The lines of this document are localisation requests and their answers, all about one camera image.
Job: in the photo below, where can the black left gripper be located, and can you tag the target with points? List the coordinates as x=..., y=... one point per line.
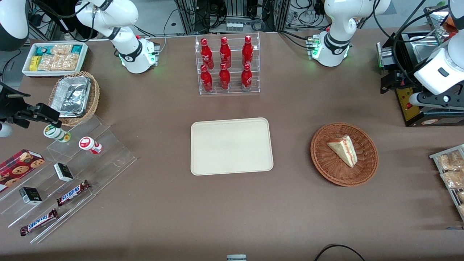
x=400, y=78

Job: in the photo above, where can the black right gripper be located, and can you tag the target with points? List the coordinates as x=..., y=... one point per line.
x=8, y=107

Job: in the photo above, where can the triangle sandwich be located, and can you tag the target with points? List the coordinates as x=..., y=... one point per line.
x=344, y=150

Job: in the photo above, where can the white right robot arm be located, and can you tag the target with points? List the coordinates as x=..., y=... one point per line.
x=136, y=54

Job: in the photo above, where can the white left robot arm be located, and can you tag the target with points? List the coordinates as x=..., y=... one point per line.
x=331, y=43

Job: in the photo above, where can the light wicker basket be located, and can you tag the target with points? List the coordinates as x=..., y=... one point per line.
x=93, y=98

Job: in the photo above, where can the round brown wicker basket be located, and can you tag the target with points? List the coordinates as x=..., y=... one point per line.
x=326, y=163

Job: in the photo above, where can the beige plastic tray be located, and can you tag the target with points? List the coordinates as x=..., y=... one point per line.
x=232, y=146

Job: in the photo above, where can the green and white cup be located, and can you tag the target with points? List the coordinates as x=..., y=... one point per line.
x=54, y=132

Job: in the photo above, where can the stack of foil trays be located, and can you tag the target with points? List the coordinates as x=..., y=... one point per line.
x=70, y=96

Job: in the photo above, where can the black food warmer machine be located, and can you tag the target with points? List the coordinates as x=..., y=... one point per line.
x=406, y=105

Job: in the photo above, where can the white rectangular snack bin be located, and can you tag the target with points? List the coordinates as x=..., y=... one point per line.
x=27, y=71

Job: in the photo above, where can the yellow snack packet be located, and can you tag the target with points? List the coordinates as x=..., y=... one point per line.
x=34, y=63

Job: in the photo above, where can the clear bag of crackers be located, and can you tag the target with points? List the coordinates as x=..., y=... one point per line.
x=58, y=62
x=61, y=49

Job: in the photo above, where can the steel food pan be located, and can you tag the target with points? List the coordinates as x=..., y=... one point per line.
x=429, y=49

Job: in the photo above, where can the red and white cup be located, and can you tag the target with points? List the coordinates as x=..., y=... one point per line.
x=88, y=144

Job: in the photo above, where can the clear bag of fried snacks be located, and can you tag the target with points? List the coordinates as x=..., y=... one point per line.
x=453, y=179
x=449, y=161
x=461, y=196

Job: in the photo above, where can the red cookie box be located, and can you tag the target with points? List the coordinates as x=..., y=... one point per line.
x=18, y=168

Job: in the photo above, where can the small black carton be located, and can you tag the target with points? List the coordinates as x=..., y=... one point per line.
x=63, y=172
x=30, y=195

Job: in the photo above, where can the teal snack packet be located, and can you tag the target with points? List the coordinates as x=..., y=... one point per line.
x=76, y=49
x=42, y=50

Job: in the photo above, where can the clear acrylic stepped shelf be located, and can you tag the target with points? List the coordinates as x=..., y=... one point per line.
x=108, y=156

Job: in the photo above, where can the Snickers chocolate bar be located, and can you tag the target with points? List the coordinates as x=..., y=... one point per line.
x=39, y=222
x=72, y=193

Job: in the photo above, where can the red cola bottle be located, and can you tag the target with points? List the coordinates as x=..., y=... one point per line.
x=206, y=54
x=246, y=78
x=206, y=80
x=224, y=78
x=225, y=53
x=247, y=51

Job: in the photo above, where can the clear acrylic bottle rack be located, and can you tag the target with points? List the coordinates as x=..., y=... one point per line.
x=235, y=88

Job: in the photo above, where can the metal equipment rack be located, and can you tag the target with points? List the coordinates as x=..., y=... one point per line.
x=235, y=14

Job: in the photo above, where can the small grey device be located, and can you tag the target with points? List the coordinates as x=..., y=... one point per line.
x=236, y=257

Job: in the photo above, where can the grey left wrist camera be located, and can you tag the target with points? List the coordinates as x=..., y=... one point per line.
x=415, y=99

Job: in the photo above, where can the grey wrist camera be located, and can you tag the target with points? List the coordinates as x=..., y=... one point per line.
x=5, y=129
x=415, y=99

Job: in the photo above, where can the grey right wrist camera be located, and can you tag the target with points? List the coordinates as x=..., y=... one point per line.
x=5, y=129

